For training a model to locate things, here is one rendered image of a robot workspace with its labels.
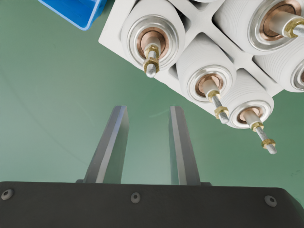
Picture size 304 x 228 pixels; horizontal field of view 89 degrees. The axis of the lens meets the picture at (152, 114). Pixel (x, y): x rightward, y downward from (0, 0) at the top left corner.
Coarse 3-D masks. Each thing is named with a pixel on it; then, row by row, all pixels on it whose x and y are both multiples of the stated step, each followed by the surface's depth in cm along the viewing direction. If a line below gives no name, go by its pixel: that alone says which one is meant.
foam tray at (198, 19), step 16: (128, 0) 25; (176, 0) 25; (192, 0) 33; (224, 0) 25; (112, 16) 26; (192, 16) 26; (208, 16) 26; (112, 32) 28; (192, 32) 28; (208, 32) 28; (112, 48) 30; (224, 48) 30; (240, 48) 31; (240, 64) 32; (256, 64) 41; (160, 80) 34; (176, 80) 34; (256, 80) 39; (272, 80) 35
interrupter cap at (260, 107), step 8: (240, 104) 29; (248, 104) 29; (256, 104) 29; (264, 104) 29; (232, 112) 31; (240, 112) 31; (256, 112) 31; (264, 112) 30; (232, 120) 32; (240, 120) 32; (264, 120) 32
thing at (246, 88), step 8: (240, 72) 35; (248, 72) 36; (240, 80) 32; (248, 80) 32; (232, 88) 32; (240, 88) 31; (248, 88) 30; (256, 88) 30; (224, 96) 33; (232, 96) 31; (240, 96) 29; (248, 96) 29; (256, 96) 29; (264, 96) 29; (224, 104) 32; (232, 104) 30; (272, 104) 30
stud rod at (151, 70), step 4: (152, 52) 19; (148, 56) 19; (152, 56) 18; (152, 64) 17; (148, 68) 16; (152, 68) 16; (148, 72) 16; (152, 72) 16; (148, 76) 16; (152, 76) 16
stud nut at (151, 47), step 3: (150, 45) 20; (147, 48) 20; (150, 48) 19; (153, 48) 19; (156, 48) 19; (147, 51) 19; (156, 51) 19; (147, 54) 20; (156, 54) 20; (147, 57) 20; (156, 57) 20
